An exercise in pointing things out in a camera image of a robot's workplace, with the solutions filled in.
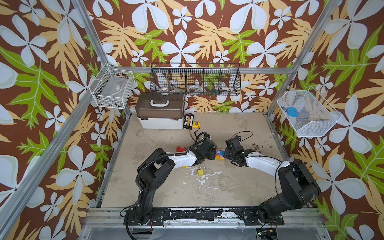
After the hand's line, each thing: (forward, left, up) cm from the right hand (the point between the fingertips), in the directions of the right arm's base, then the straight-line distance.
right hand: (226, 151), depth 94 cm
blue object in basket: (+14, -38, +21) cm, 45 cm away
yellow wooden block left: (-21, +25, +24) cm, 41 cm away
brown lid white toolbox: (+22, +42, +16) cm, 50 cm away
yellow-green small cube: (-13, +17, -2) cm, 21 cm away
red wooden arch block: (+1, +29, +2) cm, 29 cm away
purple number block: (-2, +6, +2) cm, 6 cm away
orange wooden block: (+1, +5, +2) cm, 5 cm away
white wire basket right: (+10, -44, +24) cm, 51 cm away
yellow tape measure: (+25, +18, -2) cm, 31 cm away
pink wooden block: (-4, +3, +1) cm, 5 cm away
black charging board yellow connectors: (+31, +24, -2) cm, 39 cm away
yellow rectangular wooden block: (-5, +5, +1) cm, 7 cm away
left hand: (+1, +9, +1) cm, 9 cm away
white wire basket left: (+27, +69, +31) cm, 80 cm away
